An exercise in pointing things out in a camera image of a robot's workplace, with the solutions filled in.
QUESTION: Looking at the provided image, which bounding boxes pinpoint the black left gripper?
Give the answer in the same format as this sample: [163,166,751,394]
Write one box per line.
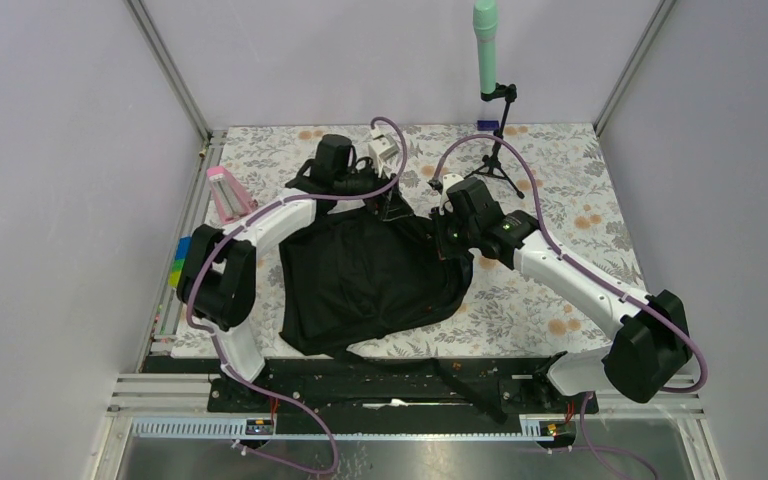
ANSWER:
[334,155,413,220]

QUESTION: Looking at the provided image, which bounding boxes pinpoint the black student backpack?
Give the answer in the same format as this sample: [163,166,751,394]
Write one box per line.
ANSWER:
[277,192,511,425]

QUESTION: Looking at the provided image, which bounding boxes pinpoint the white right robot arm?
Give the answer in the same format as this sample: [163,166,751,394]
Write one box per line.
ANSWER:
[430,174,692,412]

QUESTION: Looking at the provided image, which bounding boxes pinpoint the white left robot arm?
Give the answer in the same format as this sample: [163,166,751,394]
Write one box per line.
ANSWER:
[176,134,389,411]

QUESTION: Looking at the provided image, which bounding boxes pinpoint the floral tablecloth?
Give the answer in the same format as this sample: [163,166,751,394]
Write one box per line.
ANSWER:
[220,123,644,358]

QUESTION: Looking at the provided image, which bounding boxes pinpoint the black tripod stand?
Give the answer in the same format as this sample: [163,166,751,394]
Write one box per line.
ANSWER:
[467,83,525,199]

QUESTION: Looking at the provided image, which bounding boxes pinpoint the colourful toy blocks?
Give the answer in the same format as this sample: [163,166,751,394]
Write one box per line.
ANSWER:
[168,236,191,289]

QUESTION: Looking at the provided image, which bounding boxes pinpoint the green microphone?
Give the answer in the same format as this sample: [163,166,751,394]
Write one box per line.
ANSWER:
[472,0,499,101]

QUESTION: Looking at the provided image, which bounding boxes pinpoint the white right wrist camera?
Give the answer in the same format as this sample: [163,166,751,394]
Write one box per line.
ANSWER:
[428,173,464,196]

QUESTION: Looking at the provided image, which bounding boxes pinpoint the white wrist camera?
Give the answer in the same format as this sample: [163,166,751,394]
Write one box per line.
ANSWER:
[428,173,464,196]
[367,127,398,176]

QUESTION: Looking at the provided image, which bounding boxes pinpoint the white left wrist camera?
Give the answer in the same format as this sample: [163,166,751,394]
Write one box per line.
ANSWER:
[367,127,398,176]

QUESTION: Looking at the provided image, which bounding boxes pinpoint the blue block at wall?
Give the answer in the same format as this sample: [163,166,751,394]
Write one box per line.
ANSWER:
[476,120,500,132]

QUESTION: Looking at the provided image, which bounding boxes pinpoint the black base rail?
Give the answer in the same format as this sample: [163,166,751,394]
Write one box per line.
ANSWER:
[207,357,599,435]

